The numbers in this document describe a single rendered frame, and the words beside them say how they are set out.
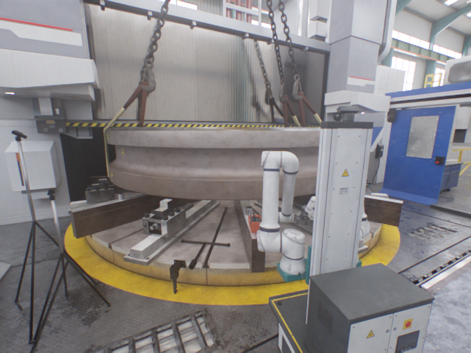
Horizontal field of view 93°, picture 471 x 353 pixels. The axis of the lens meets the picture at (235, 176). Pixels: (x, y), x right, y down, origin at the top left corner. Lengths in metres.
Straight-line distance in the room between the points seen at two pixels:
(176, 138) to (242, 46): 4.08
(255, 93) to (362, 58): 2.76
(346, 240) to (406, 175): 5.57
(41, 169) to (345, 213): 4.88
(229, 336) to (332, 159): 1.69
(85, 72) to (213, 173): 2.01
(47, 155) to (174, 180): 2.80
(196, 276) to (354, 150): 2.09
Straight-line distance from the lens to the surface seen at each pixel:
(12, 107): 4.68
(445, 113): 6.92
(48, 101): 4.39
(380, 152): 8.45
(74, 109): 4.52
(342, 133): 1.53
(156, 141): 3.10
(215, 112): 5.83
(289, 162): 1.62
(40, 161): 5.23
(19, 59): 3.68
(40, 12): 4.23
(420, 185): 7.12
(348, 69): 6.56
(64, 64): 3.61
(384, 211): 4.14
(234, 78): 6.18
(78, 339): 2.68
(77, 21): 4.17
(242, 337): 2.34
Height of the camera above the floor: 1.73
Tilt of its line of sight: 12 degrees down
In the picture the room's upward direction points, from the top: straight up
